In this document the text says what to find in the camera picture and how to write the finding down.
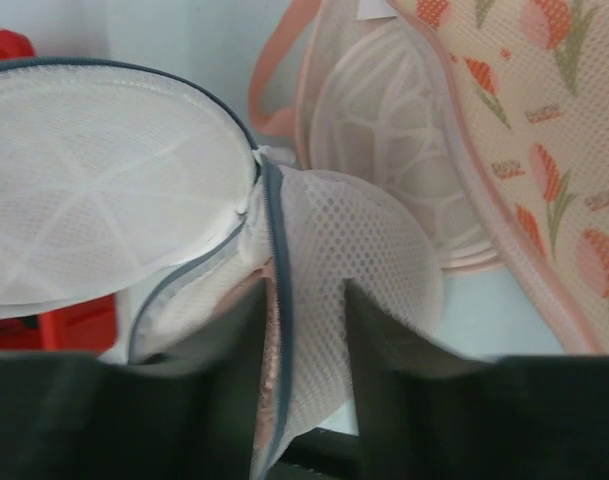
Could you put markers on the white mesh laundry bag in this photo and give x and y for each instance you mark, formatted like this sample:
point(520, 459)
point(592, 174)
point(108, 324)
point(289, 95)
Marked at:
point(113, 175)

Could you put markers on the red plastic bin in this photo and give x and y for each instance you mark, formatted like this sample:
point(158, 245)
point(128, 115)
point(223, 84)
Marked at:
point(90, 326)

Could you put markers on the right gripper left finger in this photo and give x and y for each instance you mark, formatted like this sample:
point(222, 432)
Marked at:
point(187, 413)

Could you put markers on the pink tulip laundry bag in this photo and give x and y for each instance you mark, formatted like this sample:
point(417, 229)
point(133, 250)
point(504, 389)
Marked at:
point(525, 92)

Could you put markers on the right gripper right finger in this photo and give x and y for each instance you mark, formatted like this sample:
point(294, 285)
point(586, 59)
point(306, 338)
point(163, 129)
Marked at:
point(424, 412)

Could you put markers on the pink lace bra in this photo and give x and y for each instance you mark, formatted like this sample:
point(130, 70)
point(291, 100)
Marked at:
point(271, 362)

